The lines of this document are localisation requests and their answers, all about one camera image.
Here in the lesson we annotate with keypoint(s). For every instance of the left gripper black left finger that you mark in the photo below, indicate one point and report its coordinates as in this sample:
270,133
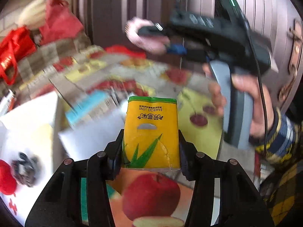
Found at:
59,203

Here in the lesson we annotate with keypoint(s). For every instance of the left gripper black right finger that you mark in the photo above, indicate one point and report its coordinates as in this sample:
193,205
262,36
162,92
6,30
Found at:
240,202

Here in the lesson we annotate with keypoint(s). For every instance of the red plush apple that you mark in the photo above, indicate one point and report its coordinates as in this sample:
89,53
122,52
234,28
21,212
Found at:
8,183

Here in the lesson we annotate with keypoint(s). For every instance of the pink plush toy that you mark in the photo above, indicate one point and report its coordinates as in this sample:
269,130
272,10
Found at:
154,44

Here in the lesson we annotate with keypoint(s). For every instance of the yellow tissue pack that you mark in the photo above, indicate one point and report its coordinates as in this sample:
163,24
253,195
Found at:
150,139

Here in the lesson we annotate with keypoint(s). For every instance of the white foam sponge block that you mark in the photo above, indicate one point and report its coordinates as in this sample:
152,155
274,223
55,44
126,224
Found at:
87,139

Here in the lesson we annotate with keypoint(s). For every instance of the striped sleeve forearm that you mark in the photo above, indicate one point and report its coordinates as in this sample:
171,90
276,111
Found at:
283,145

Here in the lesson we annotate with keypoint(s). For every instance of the person right hand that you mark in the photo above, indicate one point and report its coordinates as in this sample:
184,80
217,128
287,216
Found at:
247,115

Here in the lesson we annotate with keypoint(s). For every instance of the grey plush toy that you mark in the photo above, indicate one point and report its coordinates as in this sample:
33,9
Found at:
26,169

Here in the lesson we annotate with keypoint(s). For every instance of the white cardboard box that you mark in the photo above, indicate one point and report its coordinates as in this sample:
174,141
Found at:
29,128

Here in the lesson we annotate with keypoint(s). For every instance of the red bag by door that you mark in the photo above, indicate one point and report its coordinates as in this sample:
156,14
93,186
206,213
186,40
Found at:
119,49

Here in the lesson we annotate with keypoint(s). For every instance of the dark wooden door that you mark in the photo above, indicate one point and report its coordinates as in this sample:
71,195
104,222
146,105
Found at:
279,21

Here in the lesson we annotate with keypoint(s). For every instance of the fruit pattern tablecloth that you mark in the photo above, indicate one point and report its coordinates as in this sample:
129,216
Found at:
75,77

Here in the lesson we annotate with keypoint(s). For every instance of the plaid covered cushion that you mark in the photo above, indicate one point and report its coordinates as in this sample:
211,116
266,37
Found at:
49,54

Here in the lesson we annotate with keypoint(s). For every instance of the red plastic bag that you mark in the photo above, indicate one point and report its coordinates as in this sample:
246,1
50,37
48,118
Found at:
60,22

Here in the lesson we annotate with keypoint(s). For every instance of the red fabric tote bag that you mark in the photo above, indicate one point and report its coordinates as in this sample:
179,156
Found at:
15,46

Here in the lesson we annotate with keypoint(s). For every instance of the cream foam roll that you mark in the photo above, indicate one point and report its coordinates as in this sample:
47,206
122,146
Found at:
33,15

